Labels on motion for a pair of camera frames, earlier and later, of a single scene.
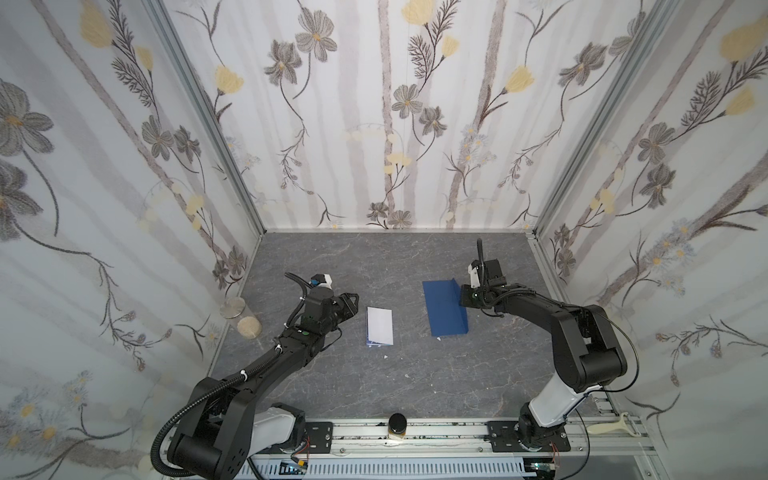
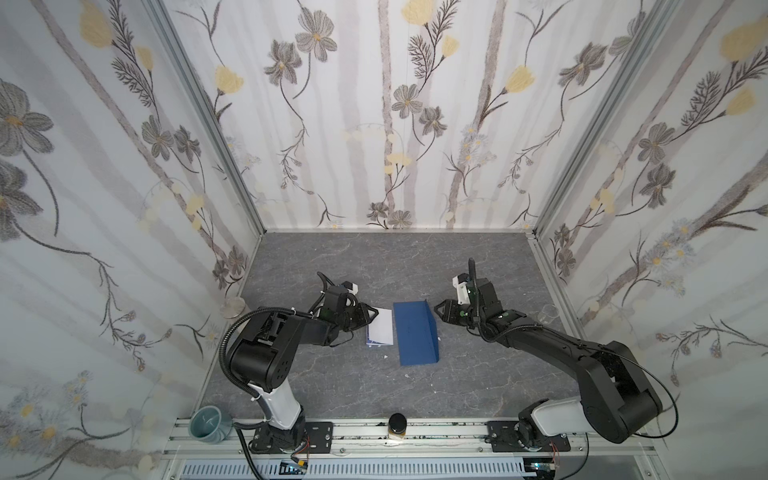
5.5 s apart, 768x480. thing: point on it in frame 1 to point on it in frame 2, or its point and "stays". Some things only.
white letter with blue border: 379,326 stays
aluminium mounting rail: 601,441 stays
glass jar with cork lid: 249,327 stays
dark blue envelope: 446,315 to 417,332
